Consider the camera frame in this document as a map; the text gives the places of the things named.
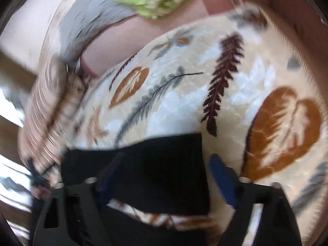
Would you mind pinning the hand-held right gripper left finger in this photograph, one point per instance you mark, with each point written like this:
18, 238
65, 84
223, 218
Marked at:
106, 178

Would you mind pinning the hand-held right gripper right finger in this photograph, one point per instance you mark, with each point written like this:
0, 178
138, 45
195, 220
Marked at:
222, 182

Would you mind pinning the black pants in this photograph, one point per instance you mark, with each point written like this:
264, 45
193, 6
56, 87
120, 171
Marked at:
158, 169

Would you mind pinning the striped beige folded quilt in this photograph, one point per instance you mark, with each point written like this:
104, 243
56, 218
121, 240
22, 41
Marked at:
48, 112

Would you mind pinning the leaf print blanket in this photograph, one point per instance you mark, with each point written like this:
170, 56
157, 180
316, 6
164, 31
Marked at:
184, 87

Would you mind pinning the pink sofa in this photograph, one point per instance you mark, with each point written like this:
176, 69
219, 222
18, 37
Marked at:
120, 38

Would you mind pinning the grey quilted blanket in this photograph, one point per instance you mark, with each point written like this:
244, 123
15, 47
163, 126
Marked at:
89, 18

